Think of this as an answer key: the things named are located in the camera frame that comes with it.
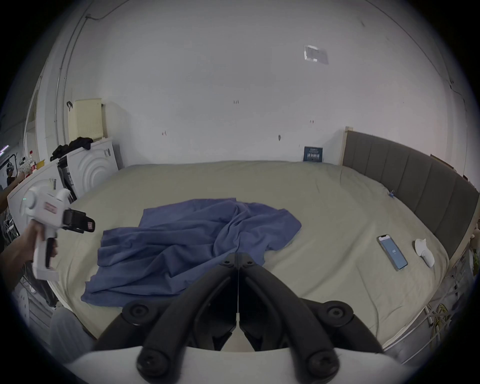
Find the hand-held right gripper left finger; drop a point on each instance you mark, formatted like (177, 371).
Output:
(195, 300)

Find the bed with beige sheet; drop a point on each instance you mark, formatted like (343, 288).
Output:
(337, 210)

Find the white hand controller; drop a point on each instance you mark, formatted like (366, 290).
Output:
(424, 253)

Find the grey padded headboard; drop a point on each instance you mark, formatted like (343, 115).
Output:
(412, 176)

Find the blue shirt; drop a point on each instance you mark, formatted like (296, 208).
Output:
(180, 240)

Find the white washing machine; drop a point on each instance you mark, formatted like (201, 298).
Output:
(97, 165)

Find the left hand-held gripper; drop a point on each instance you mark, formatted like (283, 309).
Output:
(43, 206)

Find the white table with bottles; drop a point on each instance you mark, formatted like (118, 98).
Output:
(43, 176)

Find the smartphone with blue screen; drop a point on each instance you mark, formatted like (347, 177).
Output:
(392, 253)

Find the black garment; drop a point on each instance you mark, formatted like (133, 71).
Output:
(73, 146)

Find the person's left hand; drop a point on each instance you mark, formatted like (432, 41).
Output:
(28, 243)

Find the cream ribbed panel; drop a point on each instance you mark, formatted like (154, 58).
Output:
(88, 118)

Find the person's left forearm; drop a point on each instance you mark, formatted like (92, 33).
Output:
(11, 262)

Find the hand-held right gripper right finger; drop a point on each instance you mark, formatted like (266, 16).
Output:
(281, 300)

